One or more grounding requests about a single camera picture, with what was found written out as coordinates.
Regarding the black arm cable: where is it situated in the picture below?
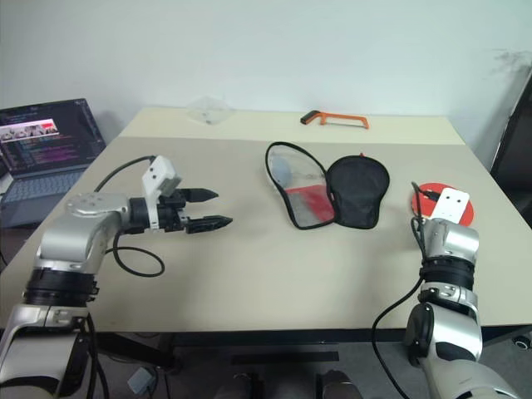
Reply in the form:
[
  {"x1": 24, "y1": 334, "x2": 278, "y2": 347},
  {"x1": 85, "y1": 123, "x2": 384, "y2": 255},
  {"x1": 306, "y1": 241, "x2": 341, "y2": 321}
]
[
  {"x1": 372, "y1": 181, "x2": 438, "y2": 399},
  {"x1": 94, "y1": 155, "x2": 165, "y2": 277}
]

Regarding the black and clear paddle case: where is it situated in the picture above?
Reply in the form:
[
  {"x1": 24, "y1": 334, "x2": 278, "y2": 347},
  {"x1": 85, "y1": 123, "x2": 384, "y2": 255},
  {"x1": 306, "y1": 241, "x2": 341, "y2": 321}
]
[{"x1": 264, "y1": 140, "x2": 392, "y2": 230}]

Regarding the grey open laptop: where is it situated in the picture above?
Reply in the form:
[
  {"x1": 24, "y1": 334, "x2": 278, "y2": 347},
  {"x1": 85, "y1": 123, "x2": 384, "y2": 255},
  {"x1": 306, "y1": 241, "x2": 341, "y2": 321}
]
[{"x1": 0, "y1": 97, "x2": 106, "y2": 229}]

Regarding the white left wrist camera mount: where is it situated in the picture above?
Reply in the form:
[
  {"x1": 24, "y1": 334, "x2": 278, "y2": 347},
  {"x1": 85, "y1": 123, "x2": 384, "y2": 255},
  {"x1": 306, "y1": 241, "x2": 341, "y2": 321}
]
[{"x1": 140, "y1": 155, "x2": 185, "y2": 231}]

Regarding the red table tennis paddle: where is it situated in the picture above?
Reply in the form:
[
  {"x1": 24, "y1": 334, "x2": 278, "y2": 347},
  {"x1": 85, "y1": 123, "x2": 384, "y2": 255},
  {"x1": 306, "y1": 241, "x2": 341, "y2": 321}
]
[{"x1": 406, "y1": 181, "x2": 476, "y2": 228}]

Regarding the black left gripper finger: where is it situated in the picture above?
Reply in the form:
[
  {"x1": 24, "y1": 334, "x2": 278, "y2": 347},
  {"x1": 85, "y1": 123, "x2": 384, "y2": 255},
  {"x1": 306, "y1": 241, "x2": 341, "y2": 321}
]
[
  {"x1": 184, "y1": 187, "x2": 220, "y2": 204},
  {"x1": 185, "y1": 214, "x2": 234, "y2": 234}
]

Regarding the grey power adapter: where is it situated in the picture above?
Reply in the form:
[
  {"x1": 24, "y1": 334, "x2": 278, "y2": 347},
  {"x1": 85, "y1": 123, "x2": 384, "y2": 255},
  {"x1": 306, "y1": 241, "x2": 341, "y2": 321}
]
[{"x1": 126, "y1": 366, "x2": 157, "y2": 394}]

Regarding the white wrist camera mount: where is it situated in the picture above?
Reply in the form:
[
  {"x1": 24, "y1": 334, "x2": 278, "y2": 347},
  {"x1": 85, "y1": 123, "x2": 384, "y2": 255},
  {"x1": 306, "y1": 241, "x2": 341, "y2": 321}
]
[
  {"x1": 430, "y1": 186, "x2": 471, "y2": 222},
  {"x1": 140, "y1": 155, "x2": 185, "y2": 231}
]

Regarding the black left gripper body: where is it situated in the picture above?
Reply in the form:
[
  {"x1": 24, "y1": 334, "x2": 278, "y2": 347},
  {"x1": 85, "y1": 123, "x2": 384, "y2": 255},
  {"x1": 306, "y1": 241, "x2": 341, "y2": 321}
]
[{"x1": 156, "y1": 187, "x2": 191, "y2": 234}]

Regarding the orange hacksaw with black handle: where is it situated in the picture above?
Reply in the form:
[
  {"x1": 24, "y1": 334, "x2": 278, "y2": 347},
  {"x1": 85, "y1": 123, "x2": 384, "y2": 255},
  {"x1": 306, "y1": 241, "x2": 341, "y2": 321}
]
[{"x1": 299, "y1": 110, "x2": 371, "y2": 131}]

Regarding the clear plastic container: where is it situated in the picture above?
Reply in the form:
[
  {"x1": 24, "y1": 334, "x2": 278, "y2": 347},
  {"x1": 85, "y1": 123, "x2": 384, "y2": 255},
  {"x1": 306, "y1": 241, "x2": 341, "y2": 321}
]
[{"x1": 185, "y1": 95, "x2": 236, "y2": 127}]

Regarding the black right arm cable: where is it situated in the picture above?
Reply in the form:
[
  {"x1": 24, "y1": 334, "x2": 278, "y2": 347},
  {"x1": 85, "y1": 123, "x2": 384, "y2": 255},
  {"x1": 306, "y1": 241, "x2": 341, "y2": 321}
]
[{"x1": 372, "y1": 181, "x2": 438, "y2": 399}]

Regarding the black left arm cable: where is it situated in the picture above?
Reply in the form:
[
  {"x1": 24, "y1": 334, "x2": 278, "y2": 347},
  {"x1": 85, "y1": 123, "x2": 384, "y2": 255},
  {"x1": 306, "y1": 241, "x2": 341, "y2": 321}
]
[{"x1": 94, "y1": 155, "x2": 165, "y2": 277}]

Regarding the dark rounded shape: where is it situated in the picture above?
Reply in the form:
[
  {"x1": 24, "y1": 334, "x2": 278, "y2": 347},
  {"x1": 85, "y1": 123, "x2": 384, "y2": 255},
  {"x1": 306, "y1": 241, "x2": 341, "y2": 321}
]
[{"x1": 315, "y1": 368, "x2": 367, "y2": 399}]

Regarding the black chair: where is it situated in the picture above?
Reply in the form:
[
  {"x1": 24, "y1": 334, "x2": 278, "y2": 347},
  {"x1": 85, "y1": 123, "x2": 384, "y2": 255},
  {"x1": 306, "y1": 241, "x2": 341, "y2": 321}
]
[{"x1": 490, "y1": 62, "x2": 532, "y2": 234}]

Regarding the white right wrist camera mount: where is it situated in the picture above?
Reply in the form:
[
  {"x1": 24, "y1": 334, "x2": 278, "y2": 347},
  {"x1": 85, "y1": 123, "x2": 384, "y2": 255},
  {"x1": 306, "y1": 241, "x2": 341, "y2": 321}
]
[{"x1": 430, "y1": 186, "x2": 471, "y2": 222}]

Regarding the black table frame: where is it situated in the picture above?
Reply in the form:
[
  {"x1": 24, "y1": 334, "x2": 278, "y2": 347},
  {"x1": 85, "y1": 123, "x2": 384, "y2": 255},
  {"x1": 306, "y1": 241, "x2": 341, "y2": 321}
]
[{"x1": 89, "y1": 323, "x2": 532, "y2": 369}]

